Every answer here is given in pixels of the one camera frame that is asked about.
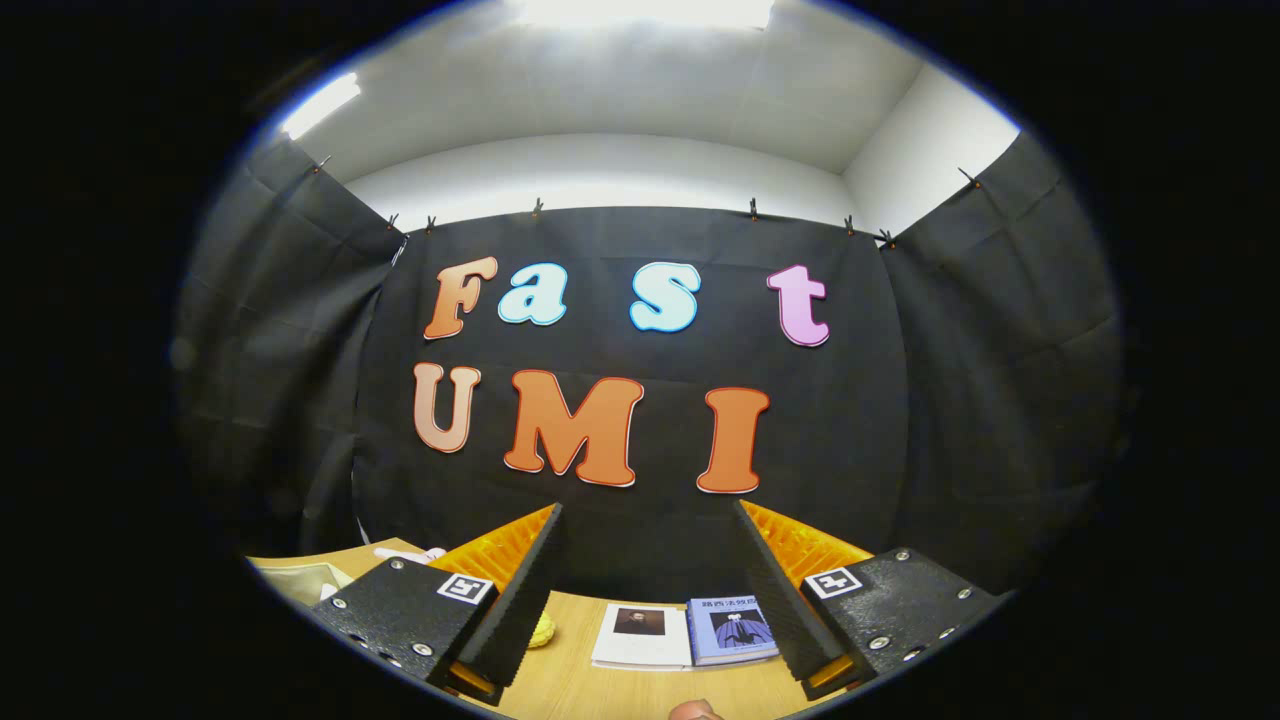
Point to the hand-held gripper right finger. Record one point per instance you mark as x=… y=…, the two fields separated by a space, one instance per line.
x=780 y=610

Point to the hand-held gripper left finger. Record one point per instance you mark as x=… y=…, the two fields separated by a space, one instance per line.
x=520 y=612

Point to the beige fabric storage box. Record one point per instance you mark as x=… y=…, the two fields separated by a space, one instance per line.
x=305 y=582

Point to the yellow plush cushion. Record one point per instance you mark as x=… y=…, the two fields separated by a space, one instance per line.
x=543 y=632

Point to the blue book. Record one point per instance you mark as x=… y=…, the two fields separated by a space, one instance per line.
x=735 y=630

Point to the pink and green plush toy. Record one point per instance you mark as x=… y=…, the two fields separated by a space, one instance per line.
x=410 y=554

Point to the white book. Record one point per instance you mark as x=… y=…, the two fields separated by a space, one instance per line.
x=640 y=645

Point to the row of black clips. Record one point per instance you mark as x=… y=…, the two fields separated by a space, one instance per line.
x=754 y=209

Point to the narrow ceiling light strip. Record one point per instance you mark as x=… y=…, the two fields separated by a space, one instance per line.
x=320 y=105

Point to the large ceiling light panel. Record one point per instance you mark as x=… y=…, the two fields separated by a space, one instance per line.
x=640 y=10

